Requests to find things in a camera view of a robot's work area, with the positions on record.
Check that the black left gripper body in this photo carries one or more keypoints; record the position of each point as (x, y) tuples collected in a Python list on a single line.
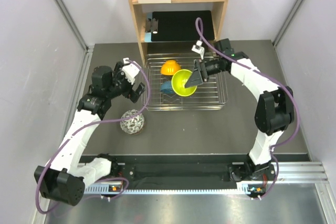
[(121, 86)]

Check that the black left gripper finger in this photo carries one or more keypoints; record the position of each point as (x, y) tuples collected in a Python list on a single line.
[(134, 97), (140, 89)]

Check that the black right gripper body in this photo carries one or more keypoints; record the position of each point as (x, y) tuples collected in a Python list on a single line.
[(208, 68)]

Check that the green bowl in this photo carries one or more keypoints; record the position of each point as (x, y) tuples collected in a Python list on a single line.
[(178, 82)]

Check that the blue bowl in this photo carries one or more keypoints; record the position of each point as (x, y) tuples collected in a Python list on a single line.
[(166, 88)]

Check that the orange bowl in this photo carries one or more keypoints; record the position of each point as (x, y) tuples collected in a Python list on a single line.
[(170, 67)]

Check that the patterned white floral bowl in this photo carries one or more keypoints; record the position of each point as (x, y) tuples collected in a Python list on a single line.
[(134, 125)]

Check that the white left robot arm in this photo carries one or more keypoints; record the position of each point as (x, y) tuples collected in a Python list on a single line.
[(61, 179)]

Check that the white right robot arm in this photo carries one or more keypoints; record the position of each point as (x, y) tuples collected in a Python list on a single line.
[(274, 111)]

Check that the black clipboard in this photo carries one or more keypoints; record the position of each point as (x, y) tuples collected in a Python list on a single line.
[(177, 26)]

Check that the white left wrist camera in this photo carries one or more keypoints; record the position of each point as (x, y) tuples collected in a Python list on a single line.
[(131, 70)]

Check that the metal wire dish rack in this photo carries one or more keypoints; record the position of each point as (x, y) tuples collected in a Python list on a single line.
[(211, 95)]

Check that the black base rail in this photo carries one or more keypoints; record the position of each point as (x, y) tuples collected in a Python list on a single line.
[(188, 171)]

